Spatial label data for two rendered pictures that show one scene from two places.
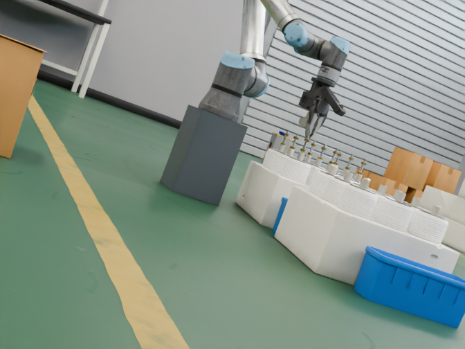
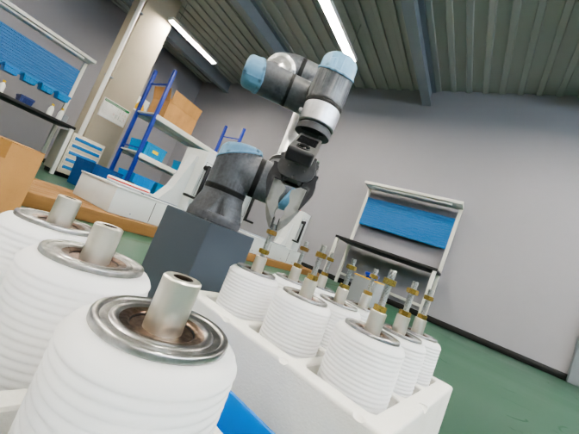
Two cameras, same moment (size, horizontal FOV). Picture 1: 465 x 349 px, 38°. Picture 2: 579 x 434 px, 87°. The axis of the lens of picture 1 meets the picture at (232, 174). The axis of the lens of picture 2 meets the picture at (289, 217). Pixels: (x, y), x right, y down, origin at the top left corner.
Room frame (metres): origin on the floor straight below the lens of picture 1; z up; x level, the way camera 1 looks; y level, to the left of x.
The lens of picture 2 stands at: (2.10, -0.69, 0.32)
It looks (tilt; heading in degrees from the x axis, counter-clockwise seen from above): 5 degrees up; 55
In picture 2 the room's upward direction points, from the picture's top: 22 degrees clockwise
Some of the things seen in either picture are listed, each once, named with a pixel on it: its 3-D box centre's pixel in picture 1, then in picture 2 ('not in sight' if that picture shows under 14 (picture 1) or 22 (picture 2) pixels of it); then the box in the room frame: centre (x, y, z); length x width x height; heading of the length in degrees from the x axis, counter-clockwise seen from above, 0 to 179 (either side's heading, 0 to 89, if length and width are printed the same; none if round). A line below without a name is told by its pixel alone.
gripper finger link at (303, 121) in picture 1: (305, 123); (274, 203); (2.41, -0.18, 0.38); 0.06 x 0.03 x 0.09; 50
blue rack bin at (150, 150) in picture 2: not in sight; (146, 150); (2.82, 4.92, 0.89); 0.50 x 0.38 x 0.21; 113
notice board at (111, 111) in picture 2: not in sight; (114, 113); (2.21, 5.99, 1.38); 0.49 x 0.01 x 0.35; 22
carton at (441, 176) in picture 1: (436, 179); not in sight; (6.43, -1.82, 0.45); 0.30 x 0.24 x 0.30; 20
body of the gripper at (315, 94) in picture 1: (318, 95); (302, 158); (2.43, -0.19, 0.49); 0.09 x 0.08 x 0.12; 50
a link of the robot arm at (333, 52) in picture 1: (335, 53); (331, 85); (2.42, -0.19, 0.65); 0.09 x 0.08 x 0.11; 64
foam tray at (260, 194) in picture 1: (301, 206); (307, 386); (2.56, -0.29, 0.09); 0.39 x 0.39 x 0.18; 15
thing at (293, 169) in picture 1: (290, 184); (237, 318); (2.41, -0.20, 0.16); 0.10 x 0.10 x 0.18
